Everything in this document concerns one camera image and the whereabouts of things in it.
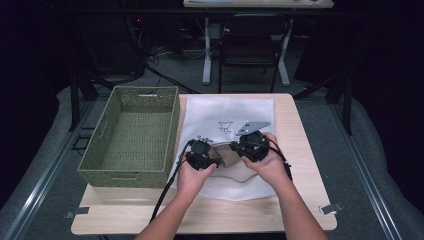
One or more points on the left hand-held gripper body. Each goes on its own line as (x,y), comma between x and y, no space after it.
(200,156)

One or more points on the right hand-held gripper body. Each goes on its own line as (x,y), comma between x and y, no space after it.
(255,146)

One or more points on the beige garment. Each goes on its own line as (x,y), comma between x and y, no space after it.
(226,156)

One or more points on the green woven basket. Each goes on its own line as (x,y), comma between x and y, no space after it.
(136,140)

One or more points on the person's left hand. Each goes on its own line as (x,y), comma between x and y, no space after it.
(191,181)

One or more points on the person's right hand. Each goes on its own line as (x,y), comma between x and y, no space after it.
(271,168)

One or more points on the black folding chair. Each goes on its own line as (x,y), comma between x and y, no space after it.
(250,50)

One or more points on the black metal stand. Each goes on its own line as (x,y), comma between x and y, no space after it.
(75,100)
(347,106)

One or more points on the dark computer case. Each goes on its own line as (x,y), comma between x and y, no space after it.
(113,43)

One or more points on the white-legged wooden desk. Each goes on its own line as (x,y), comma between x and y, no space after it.
(260,4)

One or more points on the black floor bracket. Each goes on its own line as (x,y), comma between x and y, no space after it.
(80,141)

